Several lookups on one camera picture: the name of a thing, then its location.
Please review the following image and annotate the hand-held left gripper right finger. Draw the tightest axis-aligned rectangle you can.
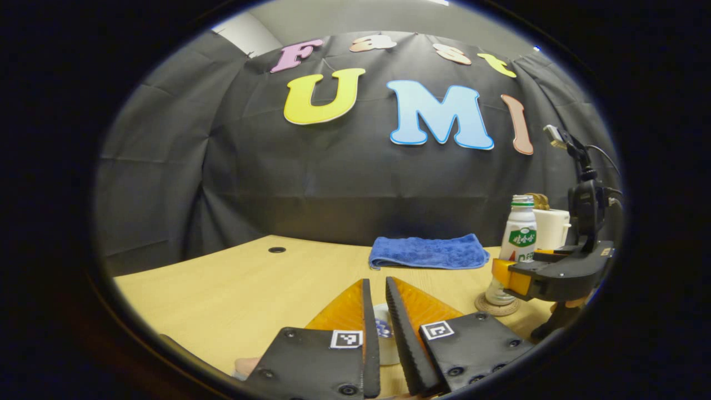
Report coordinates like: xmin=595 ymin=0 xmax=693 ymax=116
xmin=385 ymin=277 xmax=535 ymax=397

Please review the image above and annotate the white ceramic teacup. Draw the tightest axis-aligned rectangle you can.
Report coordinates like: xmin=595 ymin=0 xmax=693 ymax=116
xmin=378 ymin=336 xmax=401 ymax=366

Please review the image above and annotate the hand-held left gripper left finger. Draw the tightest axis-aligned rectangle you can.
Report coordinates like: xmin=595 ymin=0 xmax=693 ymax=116
xmin=246 ymin=279 xmax=381 ymax=400

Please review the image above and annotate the white green-label water bottle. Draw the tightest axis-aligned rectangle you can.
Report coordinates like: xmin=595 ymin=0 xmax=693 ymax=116
xmin=486 ymin=194 xmax=538 ymax=306

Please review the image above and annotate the round wooden coaster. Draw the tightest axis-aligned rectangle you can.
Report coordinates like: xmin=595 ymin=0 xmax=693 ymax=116
xmin=475 ymin=293 xmax=521 ymax=317

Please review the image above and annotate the black cable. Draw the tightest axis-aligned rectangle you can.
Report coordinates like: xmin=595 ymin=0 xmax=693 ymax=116
xmin=588 ymin=145 xmax=624 ymax=209

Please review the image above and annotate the black backdrop cloth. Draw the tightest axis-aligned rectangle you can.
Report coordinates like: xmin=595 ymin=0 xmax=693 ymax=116
xmin=96 ymin=31 xmax=623 ymax=276

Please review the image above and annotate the blue towel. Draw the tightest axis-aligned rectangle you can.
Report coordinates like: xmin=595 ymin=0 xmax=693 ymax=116
xmin=368 ymin=233 xmax=490 ymax=271

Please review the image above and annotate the white rectangular box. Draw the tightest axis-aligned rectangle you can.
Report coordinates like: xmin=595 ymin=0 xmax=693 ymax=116
xmin=533 ymin=208 xmax=571 ymax=252

